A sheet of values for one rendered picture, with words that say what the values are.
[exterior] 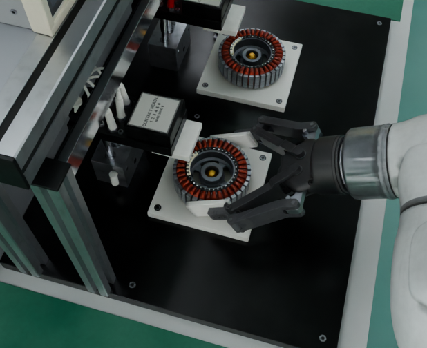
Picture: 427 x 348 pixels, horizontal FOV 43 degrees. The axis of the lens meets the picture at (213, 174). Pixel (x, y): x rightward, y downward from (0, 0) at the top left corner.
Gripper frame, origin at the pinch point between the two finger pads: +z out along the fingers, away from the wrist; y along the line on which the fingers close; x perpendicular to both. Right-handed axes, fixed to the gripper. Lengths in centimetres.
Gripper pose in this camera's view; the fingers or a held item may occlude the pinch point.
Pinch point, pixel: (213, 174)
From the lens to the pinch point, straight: 79.2
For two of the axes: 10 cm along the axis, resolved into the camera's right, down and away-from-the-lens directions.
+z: -8.3, 0.6, 5.5
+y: 2.8, -8.1, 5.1
